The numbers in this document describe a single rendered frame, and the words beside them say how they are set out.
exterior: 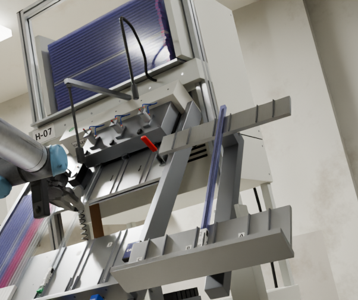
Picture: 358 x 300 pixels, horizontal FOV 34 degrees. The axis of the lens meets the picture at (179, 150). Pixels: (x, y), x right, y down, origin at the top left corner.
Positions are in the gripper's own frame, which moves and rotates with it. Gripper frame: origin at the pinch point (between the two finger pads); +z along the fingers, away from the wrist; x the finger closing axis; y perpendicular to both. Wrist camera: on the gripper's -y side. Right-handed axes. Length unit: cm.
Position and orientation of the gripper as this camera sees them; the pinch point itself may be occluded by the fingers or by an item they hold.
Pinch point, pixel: (78, 210)
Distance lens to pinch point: 175.3
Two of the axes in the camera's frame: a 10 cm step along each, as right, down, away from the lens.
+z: 5.7, 5.7, 6.0
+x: -8.2, 2.9, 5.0
